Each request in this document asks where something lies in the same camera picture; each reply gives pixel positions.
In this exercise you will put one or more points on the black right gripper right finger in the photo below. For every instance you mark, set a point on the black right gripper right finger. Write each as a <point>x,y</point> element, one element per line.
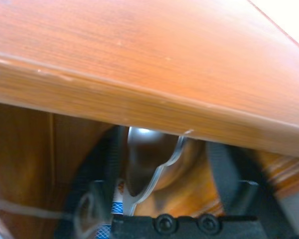
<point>244,199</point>

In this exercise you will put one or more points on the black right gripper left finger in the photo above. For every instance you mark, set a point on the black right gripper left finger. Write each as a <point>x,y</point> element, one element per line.
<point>89,174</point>

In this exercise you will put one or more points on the metal bowl with eared rim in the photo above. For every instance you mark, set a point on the metal bowl with eared rim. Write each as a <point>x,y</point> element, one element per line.
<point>144,159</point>

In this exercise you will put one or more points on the wooden tabletop cabinet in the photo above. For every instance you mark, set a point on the wooden tabletop cabinet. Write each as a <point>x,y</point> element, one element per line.
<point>20,149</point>

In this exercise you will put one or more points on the brown wooden shelf edge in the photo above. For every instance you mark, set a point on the brown wooden shelf edge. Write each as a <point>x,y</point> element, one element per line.
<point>139,62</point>

